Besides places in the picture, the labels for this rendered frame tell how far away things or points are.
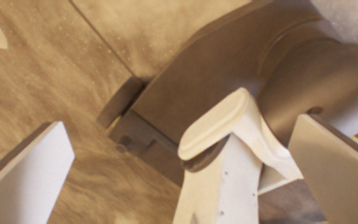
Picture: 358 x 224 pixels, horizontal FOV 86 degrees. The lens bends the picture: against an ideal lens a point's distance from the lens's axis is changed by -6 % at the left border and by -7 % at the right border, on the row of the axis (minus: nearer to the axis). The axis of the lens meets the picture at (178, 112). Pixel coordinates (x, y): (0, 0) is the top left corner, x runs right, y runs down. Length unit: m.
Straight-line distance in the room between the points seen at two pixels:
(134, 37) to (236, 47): 0.36
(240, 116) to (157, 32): 0.42
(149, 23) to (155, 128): 0.32
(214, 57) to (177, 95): 0.14
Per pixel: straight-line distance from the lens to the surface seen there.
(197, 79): 0.51
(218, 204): 0.35
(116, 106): 0.62
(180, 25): 0.65
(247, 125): 0.36
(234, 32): 0.47
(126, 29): 0.71
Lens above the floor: 0.62
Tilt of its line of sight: 53 degrees down
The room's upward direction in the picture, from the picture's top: 158 degrees counter-clockwise
